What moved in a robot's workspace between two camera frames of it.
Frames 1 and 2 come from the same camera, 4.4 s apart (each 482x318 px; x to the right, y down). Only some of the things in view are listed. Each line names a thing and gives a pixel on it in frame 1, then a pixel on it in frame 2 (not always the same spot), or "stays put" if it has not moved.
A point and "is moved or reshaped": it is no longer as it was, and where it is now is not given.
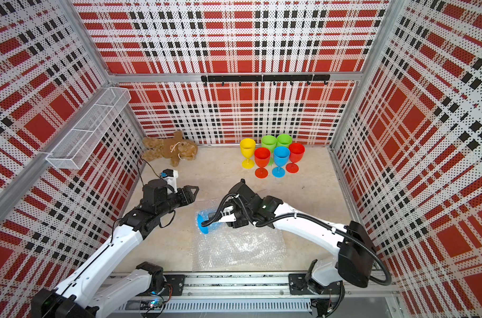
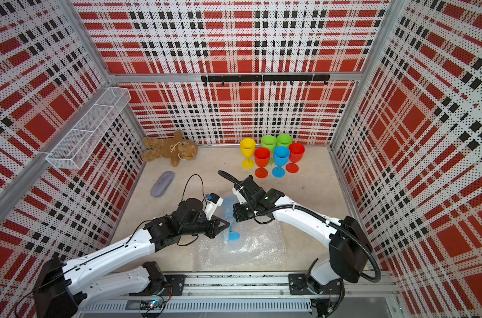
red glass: [296, 154] stays put
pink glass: [261, 156] stays put
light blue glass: [281, 156] stays put
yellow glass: [247, 146] stays put
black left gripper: [187, 188] → [214, 229]
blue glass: [202, 215] is moved or reshaped
